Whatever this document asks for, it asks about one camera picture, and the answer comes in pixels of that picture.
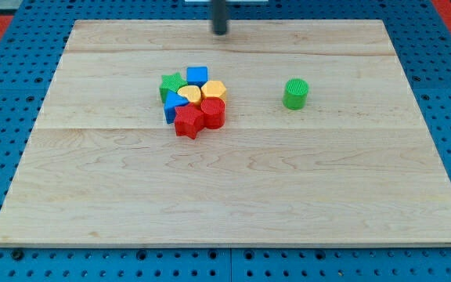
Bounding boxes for green cylinder block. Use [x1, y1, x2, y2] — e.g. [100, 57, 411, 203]
[282, 78, 309, 110]

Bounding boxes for red cylinder block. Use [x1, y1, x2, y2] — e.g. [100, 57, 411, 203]
[200, 97, 226, 129]

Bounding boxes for yellow heart block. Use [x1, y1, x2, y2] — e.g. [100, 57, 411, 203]
[177, 85, 202, 106]

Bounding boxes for blue triangle block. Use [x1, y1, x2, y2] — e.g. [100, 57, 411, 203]
[164, 91, 189, 124]

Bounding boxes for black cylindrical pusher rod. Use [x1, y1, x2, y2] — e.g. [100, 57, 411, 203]
[211, 0, 229, 36]

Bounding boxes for light wooden board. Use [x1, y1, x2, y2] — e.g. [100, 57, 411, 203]
[0, 20, 451, 248]

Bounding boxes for red star block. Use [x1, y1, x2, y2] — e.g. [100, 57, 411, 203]
[174, 104, 204, 139]

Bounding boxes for blue cube block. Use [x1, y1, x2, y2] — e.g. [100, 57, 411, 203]
[186, 66, 208, 87]

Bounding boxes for green star block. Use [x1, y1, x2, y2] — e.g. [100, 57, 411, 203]
[159, 72, 188, 103]

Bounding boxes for yellow hexagon block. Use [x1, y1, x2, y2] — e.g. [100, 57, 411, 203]
[200, 80, 227, 102]

